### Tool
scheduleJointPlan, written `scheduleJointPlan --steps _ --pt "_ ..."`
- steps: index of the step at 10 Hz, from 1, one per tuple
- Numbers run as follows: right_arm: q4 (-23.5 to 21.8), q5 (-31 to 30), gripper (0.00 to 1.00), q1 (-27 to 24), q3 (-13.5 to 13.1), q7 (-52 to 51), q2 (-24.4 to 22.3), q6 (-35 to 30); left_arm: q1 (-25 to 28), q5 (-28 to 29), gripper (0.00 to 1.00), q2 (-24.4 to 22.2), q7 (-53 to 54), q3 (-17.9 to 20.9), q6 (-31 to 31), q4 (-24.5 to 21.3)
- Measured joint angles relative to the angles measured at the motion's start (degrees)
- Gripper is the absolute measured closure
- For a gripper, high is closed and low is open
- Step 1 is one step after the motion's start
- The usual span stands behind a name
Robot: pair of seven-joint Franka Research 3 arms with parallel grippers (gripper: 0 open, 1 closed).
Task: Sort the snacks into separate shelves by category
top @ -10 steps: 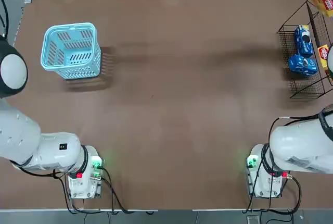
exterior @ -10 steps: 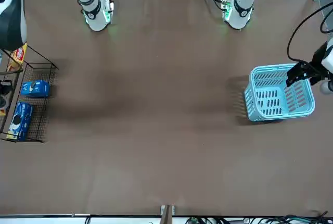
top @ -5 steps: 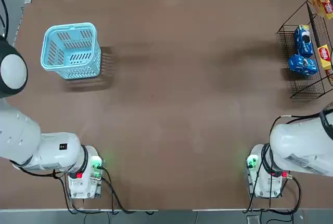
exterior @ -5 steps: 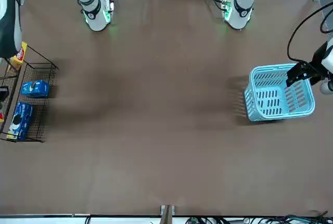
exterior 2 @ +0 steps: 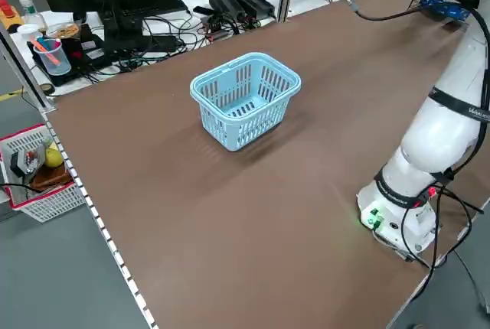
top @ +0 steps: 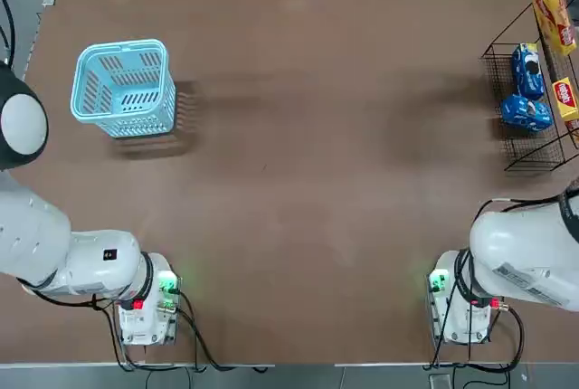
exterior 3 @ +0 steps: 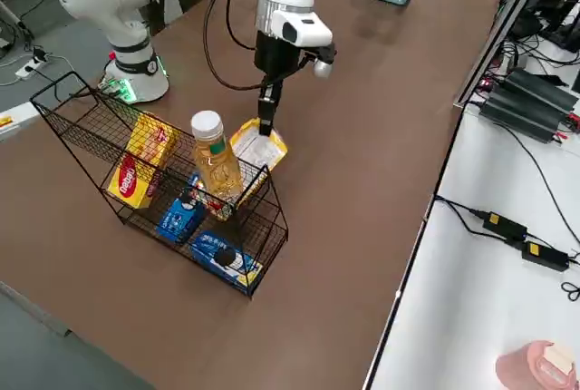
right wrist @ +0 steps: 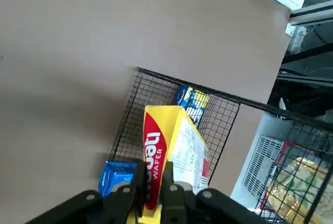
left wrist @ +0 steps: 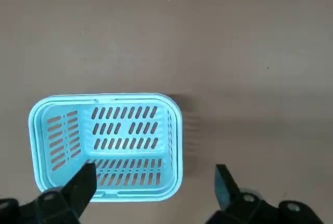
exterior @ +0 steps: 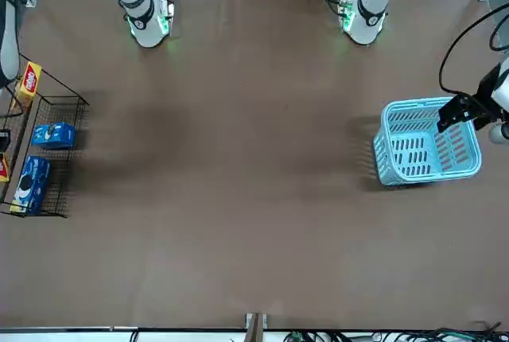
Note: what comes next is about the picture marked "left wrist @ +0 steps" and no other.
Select light blue plastic basket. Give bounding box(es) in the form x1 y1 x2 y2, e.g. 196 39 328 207
28 93 184 203

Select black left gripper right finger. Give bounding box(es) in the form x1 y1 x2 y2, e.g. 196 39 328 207
208 164 326 224

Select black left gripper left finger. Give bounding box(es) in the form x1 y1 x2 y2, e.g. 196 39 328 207
0 163 98 224

